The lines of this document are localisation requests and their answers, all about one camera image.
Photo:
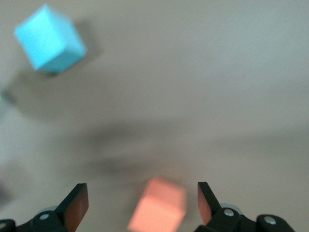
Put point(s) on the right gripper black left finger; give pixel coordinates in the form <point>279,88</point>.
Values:
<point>62,217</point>

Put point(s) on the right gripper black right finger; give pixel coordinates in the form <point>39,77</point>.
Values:
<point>217,220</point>

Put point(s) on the orange foam cube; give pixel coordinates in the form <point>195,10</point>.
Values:
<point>159,207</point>

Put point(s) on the brown table mat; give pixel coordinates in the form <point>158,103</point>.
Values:
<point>181,84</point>

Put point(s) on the cyan foam cube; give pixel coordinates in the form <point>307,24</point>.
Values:
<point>48,41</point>

